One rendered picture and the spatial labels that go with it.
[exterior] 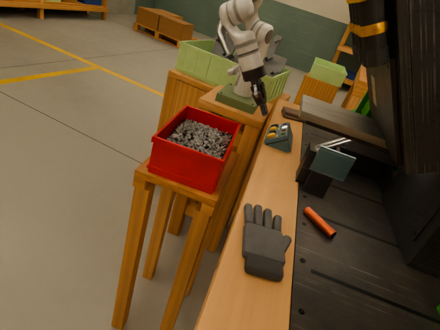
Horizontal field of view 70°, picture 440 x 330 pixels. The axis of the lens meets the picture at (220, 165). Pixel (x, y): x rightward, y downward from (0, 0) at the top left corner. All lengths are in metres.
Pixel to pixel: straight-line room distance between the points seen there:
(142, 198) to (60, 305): 0.75
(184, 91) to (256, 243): 1.48
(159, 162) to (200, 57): 1.14
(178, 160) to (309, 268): 0.45
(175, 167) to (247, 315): 0.50
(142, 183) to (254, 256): 0.48
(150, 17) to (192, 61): 4.99
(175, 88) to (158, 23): 4.88
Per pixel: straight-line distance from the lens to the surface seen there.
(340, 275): 0.72
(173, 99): 2.04
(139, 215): 1.05
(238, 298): 0.57
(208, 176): 0.90
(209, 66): 1.94
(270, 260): 0.62
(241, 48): 1.02
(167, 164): 0.92
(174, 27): 6.60
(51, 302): 1.63
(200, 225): 0.98
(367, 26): 0.61
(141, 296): 1.64
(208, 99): 1.50
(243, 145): 1.50
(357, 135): 0.79
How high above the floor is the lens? 1.33
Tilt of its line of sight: 29 degrees down
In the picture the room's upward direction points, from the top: 18 degrees clockwise
